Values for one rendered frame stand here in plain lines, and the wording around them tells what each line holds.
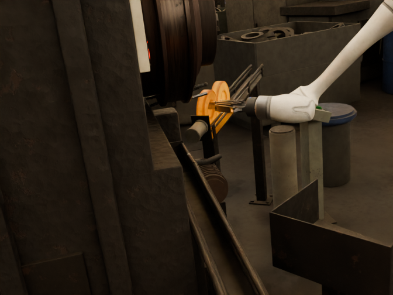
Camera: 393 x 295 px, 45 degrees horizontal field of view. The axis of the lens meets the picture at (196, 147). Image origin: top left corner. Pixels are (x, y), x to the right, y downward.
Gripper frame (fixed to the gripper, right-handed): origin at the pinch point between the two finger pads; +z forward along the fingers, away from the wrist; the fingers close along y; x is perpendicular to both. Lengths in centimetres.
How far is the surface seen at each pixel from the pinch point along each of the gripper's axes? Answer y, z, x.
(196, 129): -16.3, -1.4, -4.5
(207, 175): -22.0, -7.3, -20.3
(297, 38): 190, 2, -3
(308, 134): 43, -32, -25
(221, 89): 13.7, -1.2, 3.0
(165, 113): -32.0, 2.6, 6.1
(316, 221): -62, -53, -10
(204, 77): 199, 82, -36
